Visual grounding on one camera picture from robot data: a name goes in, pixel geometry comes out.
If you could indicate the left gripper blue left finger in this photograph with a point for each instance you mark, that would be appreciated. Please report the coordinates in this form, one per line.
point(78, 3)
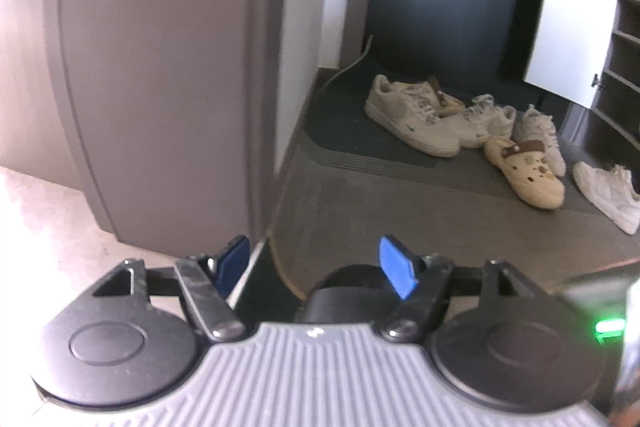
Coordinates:
point(206, 282)

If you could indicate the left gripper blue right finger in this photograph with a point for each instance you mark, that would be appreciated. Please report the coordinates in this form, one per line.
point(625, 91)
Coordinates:
point(421, 283)

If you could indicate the cream clog with brown strap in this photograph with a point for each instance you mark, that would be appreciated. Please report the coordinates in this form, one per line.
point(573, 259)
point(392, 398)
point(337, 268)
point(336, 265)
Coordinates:
point(526, 169)

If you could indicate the grey-white swoosh sneaker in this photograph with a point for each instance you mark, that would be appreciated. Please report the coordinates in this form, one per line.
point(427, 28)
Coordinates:
point(482, 120)
point(410, 111)

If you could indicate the white lace-up sneaker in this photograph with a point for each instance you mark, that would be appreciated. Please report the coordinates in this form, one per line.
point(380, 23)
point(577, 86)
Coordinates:
point(534, 125)

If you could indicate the white chunky sneaker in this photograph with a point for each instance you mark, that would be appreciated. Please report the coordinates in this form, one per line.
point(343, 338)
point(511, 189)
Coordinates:
point(612, 192)

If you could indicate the grey rug with yellow line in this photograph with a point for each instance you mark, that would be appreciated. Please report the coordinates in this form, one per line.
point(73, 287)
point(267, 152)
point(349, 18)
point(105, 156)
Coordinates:
point(329, 217)

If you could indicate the dark ribbed door mat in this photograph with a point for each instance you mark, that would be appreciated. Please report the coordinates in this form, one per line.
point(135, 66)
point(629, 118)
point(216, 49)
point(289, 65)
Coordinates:
point(339, 134)

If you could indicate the shoe cabinet shelves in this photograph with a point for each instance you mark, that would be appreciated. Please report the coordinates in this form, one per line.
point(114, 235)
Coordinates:
point(608, 132)

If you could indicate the white cabinet door left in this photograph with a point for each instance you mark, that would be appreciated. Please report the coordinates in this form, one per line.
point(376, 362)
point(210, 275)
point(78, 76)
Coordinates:
point(570, 48)

